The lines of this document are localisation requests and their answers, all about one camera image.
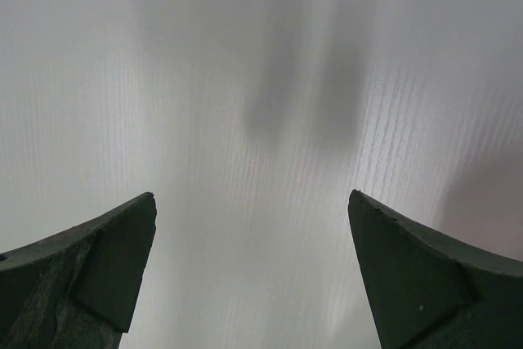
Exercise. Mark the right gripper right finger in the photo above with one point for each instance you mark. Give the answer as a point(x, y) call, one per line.
point(429, 290)

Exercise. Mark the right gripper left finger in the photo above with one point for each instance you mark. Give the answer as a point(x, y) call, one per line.
point(79, 287)

